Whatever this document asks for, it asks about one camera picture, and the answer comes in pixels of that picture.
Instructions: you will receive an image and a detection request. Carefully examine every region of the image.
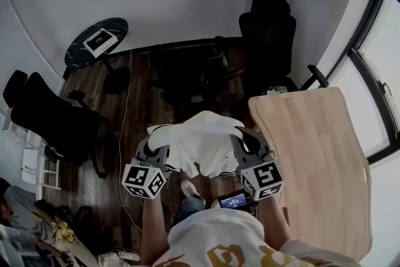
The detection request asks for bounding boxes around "white floor cable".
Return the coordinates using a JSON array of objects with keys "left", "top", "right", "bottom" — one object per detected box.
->
[{"left": 118, "top": 48, "right": 144, "bottom": 234}]

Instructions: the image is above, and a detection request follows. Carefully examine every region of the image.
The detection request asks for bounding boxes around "black device with screen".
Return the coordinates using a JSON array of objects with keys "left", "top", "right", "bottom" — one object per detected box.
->
[{"left": 217, "top": 189, "right": 251, "bottom": 209}]

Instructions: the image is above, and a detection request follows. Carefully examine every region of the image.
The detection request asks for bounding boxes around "black office chair with headrest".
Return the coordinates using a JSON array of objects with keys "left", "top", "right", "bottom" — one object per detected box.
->
[
  {"left": 2, "top": 69, "right": 110, "bottom": 179},
  {"left": 239, "top": 0, "right": 331, "bottom": 104}
]

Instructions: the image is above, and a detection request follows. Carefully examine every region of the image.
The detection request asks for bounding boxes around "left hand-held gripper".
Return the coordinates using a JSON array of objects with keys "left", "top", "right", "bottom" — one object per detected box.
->
[{"left": 121, "top": 136, "right": 172, "bottom": 199}]

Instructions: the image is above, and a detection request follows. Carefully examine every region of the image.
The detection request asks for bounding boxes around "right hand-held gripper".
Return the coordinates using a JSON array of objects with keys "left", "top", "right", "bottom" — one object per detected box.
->
[{"left": 230, "top": 126, "right": 284, "bottom": 201}]

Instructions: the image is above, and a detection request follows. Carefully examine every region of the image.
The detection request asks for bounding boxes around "person's white shirt gold print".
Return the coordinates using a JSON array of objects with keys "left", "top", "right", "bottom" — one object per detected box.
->
[{"left": 151, "top": 208, "right": 363, "bottom": 267}]

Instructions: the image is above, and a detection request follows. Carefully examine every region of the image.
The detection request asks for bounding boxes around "round black marble side table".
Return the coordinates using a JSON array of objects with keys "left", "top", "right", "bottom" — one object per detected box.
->
[{"left": 62, "top": 18, "right": 132, "bottom": 94}]

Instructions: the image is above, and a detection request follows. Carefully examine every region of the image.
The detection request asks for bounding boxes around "white shelf rack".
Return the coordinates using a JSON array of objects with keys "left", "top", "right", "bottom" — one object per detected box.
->
[{"left": 0, "top": 109, "right": 63, "bottom": 191}]

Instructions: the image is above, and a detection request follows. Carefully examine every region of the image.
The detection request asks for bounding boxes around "black window frame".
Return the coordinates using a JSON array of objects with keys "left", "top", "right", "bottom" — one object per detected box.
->
[{"left": 324, "top": 0, "right": 400, "bottom": 165}]

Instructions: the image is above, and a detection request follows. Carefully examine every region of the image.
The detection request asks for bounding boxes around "white flat box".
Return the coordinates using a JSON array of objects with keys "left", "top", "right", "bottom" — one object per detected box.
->
[{"left": 82, "top": 28, "right": 119, "bottom": 58}]

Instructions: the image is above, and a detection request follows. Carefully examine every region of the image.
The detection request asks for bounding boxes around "person's left white shoe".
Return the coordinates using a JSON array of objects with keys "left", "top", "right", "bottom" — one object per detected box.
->
[{"left": 180, "top": 179, "right": 206, "bottom": 203}]

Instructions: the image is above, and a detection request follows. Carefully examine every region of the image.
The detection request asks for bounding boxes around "light wooden desk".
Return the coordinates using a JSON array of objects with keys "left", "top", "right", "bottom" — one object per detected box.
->
[{"left": 248, "top": 86, "right": 374, "bottom": 260}]

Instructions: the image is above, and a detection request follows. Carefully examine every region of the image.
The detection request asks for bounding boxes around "white garment with black stripes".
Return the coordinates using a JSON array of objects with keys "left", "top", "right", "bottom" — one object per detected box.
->
[{"left": 146, "top": 111, "right": 248, "bottom": 179}]

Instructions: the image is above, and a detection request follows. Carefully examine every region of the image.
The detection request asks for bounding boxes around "black bag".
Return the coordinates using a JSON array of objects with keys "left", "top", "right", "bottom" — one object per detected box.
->
[{"left": 73, "top": 205, "right": 94, "bottom": 229}]

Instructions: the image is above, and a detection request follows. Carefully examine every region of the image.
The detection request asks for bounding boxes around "person's left forearm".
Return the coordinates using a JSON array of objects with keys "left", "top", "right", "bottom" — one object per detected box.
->
[{"left": 140, "top": 195, "right": 171, "bottom": 265}]

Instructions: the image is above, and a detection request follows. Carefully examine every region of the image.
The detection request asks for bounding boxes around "person's right forearm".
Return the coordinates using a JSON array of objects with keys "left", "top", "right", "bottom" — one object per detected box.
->
[{"left": 259, "top": 193, "right": 294, "bottom": 251}]

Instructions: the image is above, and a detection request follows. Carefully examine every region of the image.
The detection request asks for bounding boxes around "person's blue jeans leg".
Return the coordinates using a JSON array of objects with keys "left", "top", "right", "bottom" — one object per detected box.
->
[{"left": 170, "top": 195, "right": 207, "bottom": 228}]

